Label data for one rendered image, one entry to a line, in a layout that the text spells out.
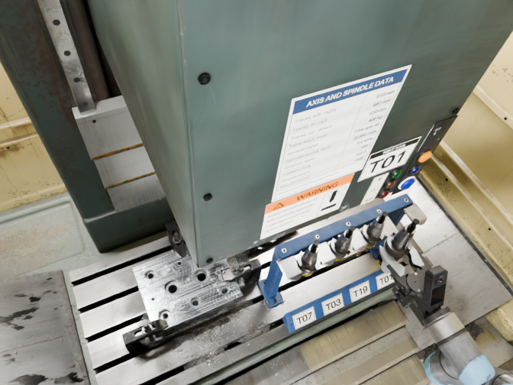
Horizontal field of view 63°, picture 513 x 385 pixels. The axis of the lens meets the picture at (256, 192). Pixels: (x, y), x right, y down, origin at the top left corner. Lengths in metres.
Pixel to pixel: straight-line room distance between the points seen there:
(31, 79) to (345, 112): 0.86
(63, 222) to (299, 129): 1.67
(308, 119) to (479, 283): 1.44
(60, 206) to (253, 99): 1.75
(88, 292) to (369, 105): 1.19
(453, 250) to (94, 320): 1.36
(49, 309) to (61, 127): 0.77
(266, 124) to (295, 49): 0.09
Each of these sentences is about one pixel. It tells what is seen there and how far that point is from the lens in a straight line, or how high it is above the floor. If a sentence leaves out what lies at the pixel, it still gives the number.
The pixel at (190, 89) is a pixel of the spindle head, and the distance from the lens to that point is 0.38.
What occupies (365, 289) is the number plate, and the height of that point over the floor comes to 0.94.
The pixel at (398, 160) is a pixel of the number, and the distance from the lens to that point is 0.72.
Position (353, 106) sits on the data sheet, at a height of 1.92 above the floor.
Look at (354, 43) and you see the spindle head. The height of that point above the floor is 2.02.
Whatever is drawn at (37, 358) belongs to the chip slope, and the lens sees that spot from 1.73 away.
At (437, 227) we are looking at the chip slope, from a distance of 1.88.
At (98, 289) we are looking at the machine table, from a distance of 1.52.
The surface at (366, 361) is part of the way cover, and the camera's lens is 1.65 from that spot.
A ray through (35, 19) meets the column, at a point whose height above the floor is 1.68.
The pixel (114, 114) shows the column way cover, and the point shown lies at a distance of 1.25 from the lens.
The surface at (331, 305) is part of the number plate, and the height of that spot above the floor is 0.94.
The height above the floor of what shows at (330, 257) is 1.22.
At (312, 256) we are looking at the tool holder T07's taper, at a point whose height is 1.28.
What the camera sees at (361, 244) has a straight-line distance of 1.25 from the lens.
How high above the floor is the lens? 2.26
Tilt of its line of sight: 56 degrees down
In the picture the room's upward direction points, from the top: 8 degrees clockwise
